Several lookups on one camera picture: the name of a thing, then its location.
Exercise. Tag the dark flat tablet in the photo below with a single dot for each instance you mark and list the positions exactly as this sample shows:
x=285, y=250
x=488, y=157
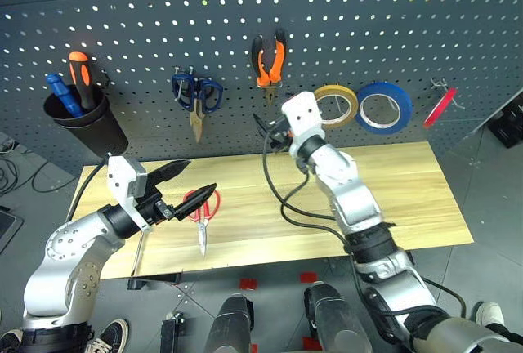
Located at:
x=7, y=228

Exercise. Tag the dark grey perforated pegboard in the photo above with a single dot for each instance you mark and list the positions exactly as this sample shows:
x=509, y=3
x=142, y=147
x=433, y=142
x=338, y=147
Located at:
x=327, y=42

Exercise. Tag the orange and black screwdriver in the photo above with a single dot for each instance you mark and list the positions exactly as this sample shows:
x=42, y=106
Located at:
x=79, y=71

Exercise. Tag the silver pegboard hook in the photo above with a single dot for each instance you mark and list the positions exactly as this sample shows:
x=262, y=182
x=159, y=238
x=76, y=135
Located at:
x=440, y=84
x=178, y=83

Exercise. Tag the black plastic cup holder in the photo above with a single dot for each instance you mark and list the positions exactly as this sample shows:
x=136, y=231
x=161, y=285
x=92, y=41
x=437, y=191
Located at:
x=98, y=132

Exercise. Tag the yellow tape roll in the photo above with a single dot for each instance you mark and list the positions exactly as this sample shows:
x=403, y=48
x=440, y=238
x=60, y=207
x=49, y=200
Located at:
x=353, y=104

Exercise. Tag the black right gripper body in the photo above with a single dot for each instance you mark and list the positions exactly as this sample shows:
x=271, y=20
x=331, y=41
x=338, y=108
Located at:
x=282, y=131

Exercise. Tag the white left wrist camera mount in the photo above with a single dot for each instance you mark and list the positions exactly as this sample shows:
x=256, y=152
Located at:
x=122, y=173

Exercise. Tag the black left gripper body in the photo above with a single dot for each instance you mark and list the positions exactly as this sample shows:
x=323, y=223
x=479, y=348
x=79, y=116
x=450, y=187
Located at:
x=153, y=211

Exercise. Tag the orange and black pliers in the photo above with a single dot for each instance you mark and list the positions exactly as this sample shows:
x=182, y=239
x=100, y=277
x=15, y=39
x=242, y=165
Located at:
x=265, y=77

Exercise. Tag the black and white sneaker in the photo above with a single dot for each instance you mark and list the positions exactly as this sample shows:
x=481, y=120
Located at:
x=10, y=340
x=112, y=334

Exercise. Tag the white shoe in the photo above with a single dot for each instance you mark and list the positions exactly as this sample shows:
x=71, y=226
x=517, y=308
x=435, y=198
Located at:
x=489, y=314

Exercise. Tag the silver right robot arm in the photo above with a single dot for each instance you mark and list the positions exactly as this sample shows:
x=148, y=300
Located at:
x=351, y=193

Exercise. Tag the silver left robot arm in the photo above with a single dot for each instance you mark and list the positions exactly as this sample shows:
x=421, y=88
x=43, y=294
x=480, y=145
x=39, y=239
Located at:
x=61, y=263

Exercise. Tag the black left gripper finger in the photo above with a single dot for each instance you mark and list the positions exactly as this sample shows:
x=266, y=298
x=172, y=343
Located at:
x=167, y=173
x=198, y=199

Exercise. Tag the black block on floor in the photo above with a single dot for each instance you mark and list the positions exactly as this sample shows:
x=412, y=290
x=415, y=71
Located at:
x=173, y=334

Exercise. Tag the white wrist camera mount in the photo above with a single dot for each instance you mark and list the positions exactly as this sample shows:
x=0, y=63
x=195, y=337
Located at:
x=122, y=173
x=302, y=114

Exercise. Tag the black equipment box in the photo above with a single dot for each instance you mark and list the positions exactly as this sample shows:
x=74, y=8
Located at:
x=508, y=126

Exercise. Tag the blue tape roll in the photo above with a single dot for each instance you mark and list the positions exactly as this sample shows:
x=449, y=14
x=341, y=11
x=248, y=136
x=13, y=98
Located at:
x=405, y=100

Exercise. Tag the screwdriver with metal shaft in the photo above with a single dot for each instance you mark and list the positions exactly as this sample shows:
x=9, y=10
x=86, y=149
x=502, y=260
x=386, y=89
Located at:
x=138, y=253

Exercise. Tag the dark rounded grey shape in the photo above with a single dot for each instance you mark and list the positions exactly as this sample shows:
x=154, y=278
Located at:
x=335, y=320
x=229, y=326

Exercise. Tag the red tape roll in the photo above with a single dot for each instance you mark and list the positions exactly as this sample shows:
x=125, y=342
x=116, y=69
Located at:
x=439, y=109

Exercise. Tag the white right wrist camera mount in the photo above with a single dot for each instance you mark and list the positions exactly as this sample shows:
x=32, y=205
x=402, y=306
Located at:
x=302, y=114

